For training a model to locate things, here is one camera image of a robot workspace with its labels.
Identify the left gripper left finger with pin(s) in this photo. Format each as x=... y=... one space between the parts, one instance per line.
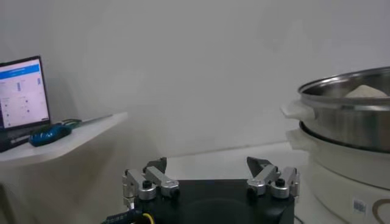
x=161 y=179

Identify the white side table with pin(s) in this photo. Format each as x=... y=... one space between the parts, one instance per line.
x=76 y=143

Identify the blue computer mouse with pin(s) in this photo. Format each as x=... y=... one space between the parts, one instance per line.
x=50 y=135

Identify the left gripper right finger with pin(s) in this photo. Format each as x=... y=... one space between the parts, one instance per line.
x=265 y=178

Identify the white electric cooker base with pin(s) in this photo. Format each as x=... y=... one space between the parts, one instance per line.
x=341 y=179

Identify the black laptop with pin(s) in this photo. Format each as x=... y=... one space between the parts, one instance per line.
x=21 y=94

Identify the white steamed baozi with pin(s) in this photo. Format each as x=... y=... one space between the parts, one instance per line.
x=367 y=92

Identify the stainless steel steamer basket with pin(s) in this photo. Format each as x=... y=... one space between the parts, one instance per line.
x=350 y=128

